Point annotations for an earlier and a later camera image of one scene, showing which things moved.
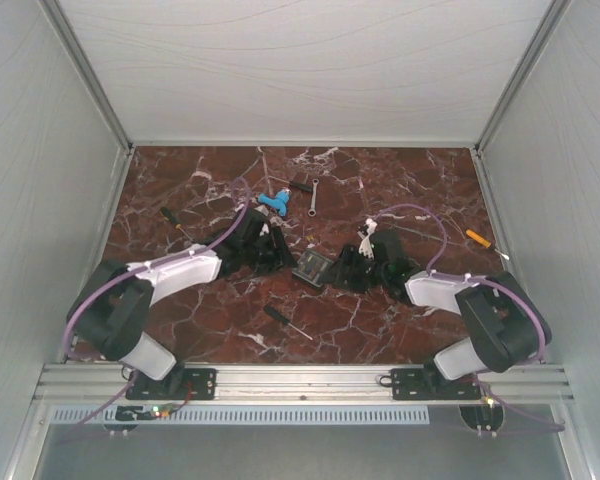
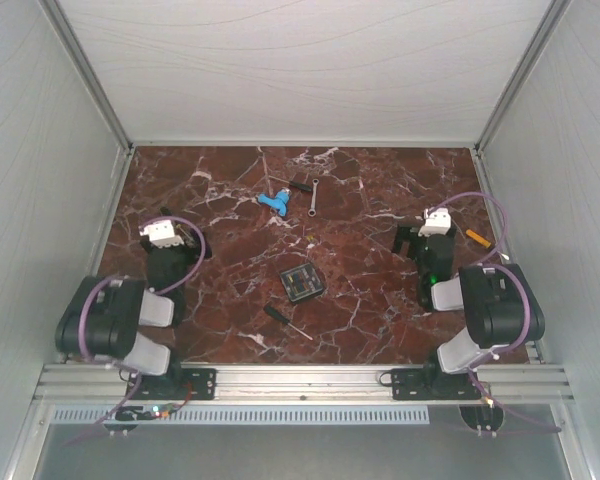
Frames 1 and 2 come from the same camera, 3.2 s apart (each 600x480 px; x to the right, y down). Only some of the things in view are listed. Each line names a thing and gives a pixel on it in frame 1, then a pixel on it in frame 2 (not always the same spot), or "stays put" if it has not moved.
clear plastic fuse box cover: [313, 268] to [301, 282]
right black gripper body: [364, 270] to [419, 251]
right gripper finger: [339, 272] to [404, 235]
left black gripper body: [263, 255] to [184, 255]
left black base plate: [180, 384] stays put
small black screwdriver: [284, 320] stays put
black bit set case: [312, 268] to [302, 282]
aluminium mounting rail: [99, 382] stays put
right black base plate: [430, 384] stays put
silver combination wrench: [312, 212] stays put
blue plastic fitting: [279, 202] stays put
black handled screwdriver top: [304, 187] stays put
